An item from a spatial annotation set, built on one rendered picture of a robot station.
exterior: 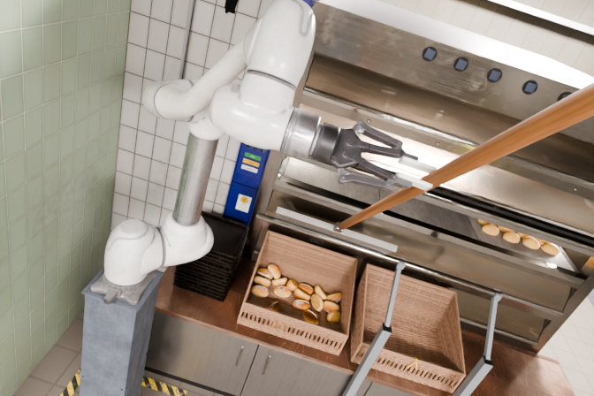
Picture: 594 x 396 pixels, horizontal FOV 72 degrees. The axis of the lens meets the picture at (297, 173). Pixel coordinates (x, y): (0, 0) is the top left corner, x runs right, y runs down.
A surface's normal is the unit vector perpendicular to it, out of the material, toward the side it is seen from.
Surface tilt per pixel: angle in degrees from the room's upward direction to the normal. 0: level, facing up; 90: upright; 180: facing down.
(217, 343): 90
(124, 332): 90
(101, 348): 90
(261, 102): 58
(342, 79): 70
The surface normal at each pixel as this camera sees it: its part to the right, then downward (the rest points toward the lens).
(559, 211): -0.04, 0.12
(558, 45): -0.15, 0.43
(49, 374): 0.28, -0.84
